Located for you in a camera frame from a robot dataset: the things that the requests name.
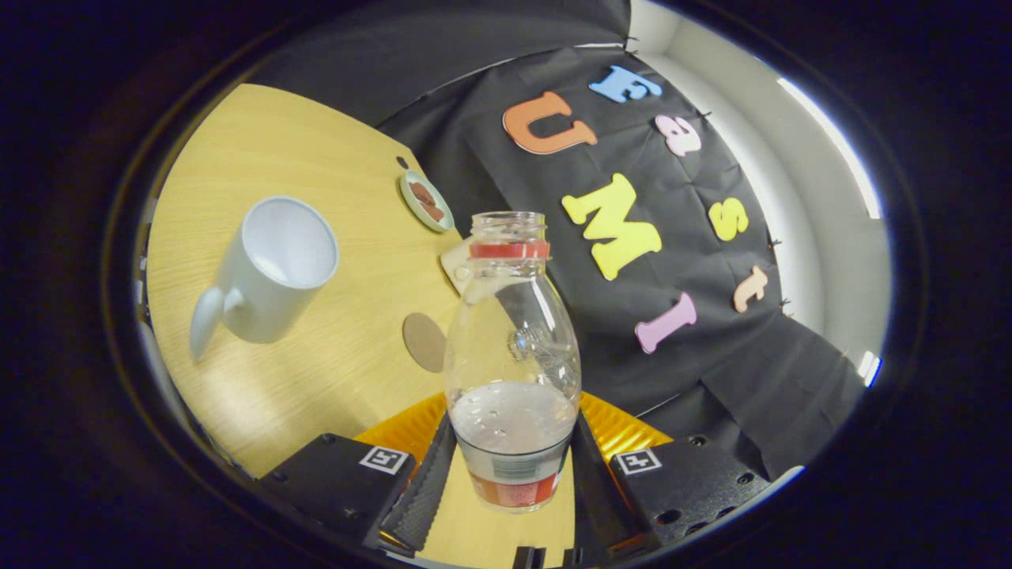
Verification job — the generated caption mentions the white cup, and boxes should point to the white cup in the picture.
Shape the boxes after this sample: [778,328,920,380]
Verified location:
[188,196,340,362]

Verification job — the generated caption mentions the wooden table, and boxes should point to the wooden table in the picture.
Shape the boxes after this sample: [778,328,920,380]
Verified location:
[146,83,578,569]

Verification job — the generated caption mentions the long ceiling light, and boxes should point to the long ceiling light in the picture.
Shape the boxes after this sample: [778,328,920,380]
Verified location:
[777,77,882,220]

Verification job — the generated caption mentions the white toaster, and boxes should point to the white toaster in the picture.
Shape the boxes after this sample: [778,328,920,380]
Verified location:
[440,237,475,295]

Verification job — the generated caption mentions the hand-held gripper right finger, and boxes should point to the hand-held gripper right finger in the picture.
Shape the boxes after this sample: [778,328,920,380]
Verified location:
[571,391,772,554]

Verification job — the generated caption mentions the clear plastic juice bottle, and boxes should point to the clear plastic juice bottle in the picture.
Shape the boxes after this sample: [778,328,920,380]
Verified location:
[443,211,583,514]

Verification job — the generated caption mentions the round brown coaster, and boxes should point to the round brown coaster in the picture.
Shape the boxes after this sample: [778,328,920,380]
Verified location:
[402,312,448,374]

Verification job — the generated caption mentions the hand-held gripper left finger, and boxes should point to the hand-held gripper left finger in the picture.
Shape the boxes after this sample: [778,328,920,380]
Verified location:
[257,393,458,554]

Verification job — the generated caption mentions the pale green plate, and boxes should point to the pale green plate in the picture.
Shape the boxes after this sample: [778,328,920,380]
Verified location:
[399,169,455,233]

